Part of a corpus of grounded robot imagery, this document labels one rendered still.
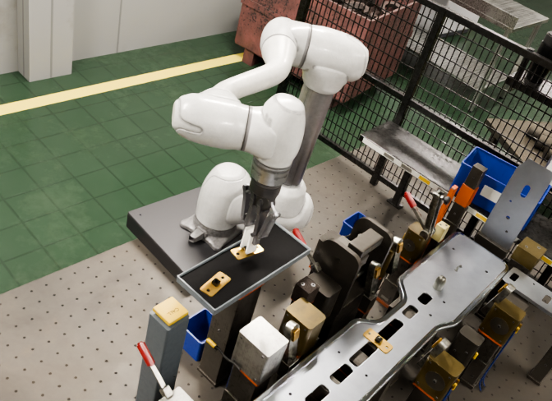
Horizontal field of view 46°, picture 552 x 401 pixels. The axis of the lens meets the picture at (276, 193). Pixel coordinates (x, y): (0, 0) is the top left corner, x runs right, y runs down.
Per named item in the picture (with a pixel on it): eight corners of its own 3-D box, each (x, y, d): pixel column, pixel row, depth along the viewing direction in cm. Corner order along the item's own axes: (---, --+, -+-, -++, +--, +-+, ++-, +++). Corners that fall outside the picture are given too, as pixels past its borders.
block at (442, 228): (407, 302, 237) (445, 229, 215) (399, 297, 238) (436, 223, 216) (411, 297, 239) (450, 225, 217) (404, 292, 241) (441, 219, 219)
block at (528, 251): (492, 328, 237) (539, 258, 215) (474, 314, 240) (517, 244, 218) (501, 317, 242) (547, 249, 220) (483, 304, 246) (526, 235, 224)
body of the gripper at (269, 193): (245, 169, 152) (237, 199, 158) (265, 191, 147) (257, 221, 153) (269, 163, 156) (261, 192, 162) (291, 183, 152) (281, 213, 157)
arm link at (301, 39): (266, 24, 179) (313, 36, 181) (267, 2, 194) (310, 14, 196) (255, 66, 186) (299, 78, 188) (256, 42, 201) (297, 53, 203)
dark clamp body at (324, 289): (293, 381, 199) (328, 298, 176) (266, 357, 204) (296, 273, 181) (308, 369, 204) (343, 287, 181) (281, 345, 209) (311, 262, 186)
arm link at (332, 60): (246, 205, 239) (303, 217, 243) (244, 233, 227) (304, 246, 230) (307, 12, 194) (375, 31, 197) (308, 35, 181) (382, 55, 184)
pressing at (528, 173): (508, 251, 225) (554, 174, 204) (479, 232, 230) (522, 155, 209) (508, 250, 225) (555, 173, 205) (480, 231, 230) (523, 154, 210)
